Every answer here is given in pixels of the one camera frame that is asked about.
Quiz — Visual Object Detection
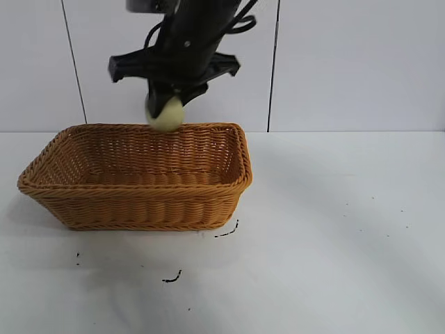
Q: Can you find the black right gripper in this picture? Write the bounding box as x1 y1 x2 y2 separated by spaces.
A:
108 0 242 116

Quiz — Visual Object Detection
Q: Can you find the pale yellow egg yolk pastry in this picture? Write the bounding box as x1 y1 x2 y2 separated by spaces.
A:
145 95 185 134

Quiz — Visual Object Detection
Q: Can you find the woven wicker basket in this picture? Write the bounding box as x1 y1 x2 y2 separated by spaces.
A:
17 121 254 232

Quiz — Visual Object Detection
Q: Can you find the black cable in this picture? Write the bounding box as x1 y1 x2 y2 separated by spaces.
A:
225 0 259 36
141 24 165 50

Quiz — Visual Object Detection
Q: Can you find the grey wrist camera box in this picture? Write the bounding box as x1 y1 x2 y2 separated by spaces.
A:
124 0 175 13

